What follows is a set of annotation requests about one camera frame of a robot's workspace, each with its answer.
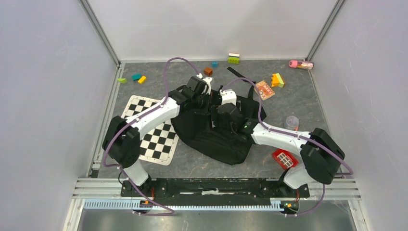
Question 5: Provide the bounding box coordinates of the black student backpack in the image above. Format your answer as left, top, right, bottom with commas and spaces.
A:
171, 86, 260, 165

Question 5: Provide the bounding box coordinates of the clear round glitter jar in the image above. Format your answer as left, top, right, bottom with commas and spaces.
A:
284, 115, 300, 131

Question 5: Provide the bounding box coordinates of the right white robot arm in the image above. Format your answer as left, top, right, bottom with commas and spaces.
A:
211, 103, 345, 196

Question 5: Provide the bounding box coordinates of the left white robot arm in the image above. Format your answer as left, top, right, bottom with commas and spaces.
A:
102, 75, 213, 196

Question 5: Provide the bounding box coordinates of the brown orange cube block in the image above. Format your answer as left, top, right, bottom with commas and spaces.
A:
203, 67, 213, 77

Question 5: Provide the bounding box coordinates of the small orange spiral notebook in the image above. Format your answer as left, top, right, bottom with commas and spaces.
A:
255, 80, 275, 101

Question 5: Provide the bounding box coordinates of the green white block stack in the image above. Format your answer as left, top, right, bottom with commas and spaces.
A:
228, 53, 240, 64

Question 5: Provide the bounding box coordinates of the black white chessboard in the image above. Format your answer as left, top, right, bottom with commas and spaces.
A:
122, 95, 179, 166

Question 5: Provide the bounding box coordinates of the orange green block stack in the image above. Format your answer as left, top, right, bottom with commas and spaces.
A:
271, 73, 285, 88

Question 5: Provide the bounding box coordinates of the yellow orange block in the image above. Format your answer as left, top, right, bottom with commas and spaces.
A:
138, 76, 147, 84

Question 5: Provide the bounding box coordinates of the teal block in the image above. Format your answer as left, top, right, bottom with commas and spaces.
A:
131, 74, 142, 81

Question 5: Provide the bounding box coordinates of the red window toy brick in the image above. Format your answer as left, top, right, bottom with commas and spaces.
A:
271, 149, 299, 170

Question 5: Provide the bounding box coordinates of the green half round block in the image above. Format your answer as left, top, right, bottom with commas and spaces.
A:
117, 78, 127, 84

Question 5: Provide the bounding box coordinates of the pink capped marker tube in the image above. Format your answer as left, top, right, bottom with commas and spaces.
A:
289, 60, 314, 70

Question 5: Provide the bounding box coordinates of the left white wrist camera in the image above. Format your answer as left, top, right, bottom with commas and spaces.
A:
196, 73, 213, 95

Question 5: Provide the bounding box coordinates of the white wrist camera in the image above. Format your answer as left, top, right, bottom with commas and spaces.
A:
219, 89, 237, 106
196, 73, 213, 95

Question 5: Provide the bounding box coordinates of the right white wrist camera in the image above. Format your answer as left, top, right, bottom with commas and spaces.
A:
219, 89, 237, 106

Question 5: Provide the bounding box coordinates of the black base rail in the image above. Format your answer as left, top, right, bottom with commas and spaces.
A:
120, 178, 310, 212

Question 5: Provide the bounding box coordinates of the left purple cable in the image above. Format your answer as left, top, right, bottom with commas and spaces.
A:
102, 57, 203, 218

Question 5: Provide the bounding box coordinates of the purple cable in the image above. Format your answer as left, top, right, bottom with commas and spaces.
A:
102, 57, 203, 218
221, 77, 355, 218

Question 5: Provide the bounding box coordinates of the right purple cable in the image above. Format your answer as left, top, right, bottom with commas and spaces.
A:
221, 77, 355, 218

